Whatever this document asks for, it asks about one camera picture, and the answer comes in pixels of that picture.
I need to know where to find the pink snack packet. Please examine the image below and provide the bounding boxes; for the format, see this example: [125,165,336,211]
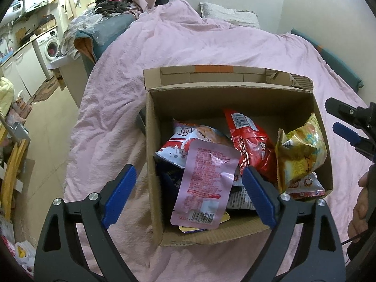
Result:
[170,139,241,230]

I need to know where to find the white plastic bag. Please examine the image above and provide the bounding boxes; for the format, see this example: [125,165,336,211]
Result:
[15,240,37,267]

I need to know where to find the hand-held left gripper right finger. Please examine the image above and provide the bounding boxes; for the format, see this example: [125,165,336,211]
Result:
[241,166,347,282]

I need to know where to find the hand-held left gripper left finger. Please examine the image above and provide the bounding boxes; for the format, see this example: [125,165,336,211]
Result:
[34,164,140,282]

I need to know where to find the white kitchen cabinets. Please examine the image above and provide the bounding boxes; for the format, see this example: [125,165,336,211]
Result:
[0,45,47,95]

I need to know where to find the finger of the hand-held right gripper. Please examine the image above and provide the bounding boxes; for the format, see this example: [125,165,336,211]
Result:
[333,122,376,163]
[325,98,376,131]

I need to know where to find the person's right hand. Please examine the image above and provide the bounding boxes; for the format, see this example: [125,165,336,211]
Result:
[347,171,376,243]

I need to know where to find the grey white pillow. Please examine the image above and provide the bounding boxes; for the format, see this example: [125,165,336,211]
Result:
[200,2,260,29]

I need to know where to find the pink blanket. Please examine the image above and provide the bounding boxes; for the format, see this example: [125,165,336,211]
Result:
[63,0,376,282]

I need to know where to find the hanging beige towel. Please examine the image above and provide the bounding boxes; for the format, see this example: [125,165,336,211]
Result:
[60,0,83,19]

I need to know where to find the yellow snack packet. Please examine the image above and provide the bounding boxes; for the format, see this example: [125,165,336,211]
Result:
[276,113,328,193]

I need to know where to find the wooden chair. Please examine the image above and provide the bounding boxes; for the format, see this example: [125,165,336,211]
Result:
[0,120,31,221]

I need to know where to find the dark clothes pile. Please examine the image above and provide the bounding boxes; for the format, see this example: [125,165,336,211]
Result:
[94,0,139,16]

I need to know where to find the white red cat packet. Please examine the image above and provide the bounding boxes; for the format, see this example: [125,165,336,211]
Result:
[155,119,232,169]

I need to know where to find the black thin cable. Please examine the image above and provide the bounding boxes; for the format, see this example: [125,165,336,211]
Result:
[341,231,369,246]

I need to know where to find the blue cartoon snack packet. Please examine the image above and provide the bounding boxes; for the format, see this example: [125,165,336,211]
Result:
[156,159,231,233]

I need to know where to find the white washing machine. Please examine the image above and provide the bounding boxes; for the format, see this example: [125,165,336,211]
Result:
[37,29,61,65]

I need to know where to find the red snack packet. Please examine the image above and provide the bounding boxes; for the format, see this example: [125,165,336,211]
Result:
[223,108,278,184]

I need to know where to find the pale yellow cloth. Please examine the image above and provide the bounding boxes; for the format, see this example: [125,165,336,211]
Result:
[0,76,15,115]

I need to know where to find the brown cardboard box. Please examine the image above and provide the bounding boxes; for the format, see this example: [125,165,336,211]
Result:
[143,65,334,247]

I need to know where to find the white red cartoon packet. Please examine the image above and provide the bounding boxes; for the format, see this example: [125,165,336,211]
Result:
[286,173,326,201]

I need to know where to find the pale patterned clothes pile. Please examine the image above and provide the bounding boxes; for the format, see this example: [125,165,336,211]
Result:
[60,15,103,60]

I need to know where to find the white side table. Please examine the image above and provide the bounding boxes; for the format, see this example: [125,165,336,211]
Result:
[48,54,89,108]

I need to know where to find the brown floor mat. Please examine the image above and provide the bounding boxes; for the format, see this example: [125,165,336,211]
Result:
[32,78,61,103]

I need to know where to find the teal padded bed edge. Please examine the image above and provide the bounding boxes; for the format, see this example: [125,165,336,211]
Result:
[291,28,364,89]

